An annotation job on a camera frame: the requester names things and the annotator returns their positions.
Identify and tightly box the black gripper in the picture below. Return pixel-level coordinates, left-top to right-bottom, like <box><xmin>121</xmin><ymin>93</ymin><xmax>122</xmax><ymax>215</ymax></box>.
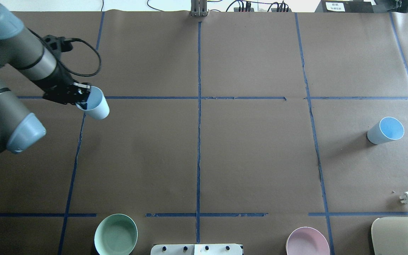
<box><xmin>42</xmin><ymin>82</ymin><xmax>92</xmax><ymax>105</ymax></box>

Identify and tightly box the light blue cup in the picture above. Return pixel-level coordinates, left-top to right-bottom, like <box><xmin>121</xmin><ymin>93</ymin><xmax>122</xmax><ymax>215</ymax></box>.
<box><xmin>367</xmin><ymin>117</ymin><xmax>405</xmax><ymax>145</ymax></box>
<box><xmin>76</xmin><ymin>86</ymin><xmax>110</xmax><ymax>120</ymax></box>

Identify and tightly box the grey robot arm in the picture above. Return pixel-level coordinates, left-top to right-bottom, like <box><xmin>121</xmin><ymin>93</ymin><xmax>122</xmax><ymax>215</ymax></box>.
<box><xmin>0</xmin><ymin>3</ymin><xmax>91</xmax><ymax>154</ymax></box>

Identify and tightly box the mint green bowl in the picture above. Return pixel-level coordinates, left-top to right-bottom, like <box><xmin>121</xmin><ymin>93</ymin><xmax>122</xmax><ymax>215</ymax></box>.
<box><xmin>94</xmin><ymin>214</ymin><xmax>138</xmax><ymax>255</ymax></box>

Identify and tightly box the black power strip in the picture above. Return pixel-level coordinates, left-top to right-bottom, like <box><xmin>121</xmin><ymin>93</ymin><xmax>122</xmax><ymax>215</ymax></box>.
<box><xmin>226</xmin><ymin>0</ymin><xmax>292</xmax><ymax>13</ymax></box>

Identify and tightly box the pink bowl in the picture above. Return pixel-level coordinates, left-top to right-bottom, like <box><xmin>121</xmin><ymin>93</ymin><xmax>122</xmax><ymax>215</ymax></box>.
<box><xmin>285</xmin><ymin>227</ymin><xmax>330</xmax><ymax>255</ymax></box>

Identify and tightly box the black box with label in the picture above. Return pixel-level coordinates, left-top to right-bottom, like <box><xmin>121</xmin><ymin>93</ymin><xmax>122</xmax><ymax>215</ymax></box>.
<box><xmin>314</xmin><ymin>0</ymin><xmax>374</xmax><ymax>13</ymax></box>

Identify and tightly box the cream toaster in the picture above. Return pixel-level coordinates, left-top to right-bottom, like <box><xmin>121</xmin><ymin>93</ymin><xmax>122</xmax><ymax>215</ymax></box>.
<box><xmin>371</xmin><ymin>217</ymin><xmax>408</xmax><ymax>255</ymax></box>

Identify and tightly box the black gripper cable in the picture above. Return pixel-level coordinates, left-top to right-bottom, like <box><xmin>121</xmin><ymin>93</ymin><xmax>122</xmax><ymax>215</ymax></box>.
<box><xmin>43</xmin><ymin>35</ymin><xmax>102</xmax><ymax>78</ymax></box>

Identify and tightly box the aluminium frame post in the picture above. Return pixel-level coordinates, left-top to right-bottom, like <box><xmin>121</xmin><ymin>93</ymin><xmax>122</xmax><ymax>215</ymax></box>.
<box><xmin>190</xmin><ymin>0</ymin><xmax>208</xmax><ymax>17</ymax></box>

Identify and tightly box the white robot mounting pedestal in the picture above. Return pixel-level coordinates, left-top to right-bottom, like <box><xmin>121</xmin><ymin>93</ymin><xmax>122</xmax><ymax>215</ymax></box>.
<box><xmin>150</xmin><ymin>243</ymin><xmax>244</xmax><ymax>255</ymax></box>

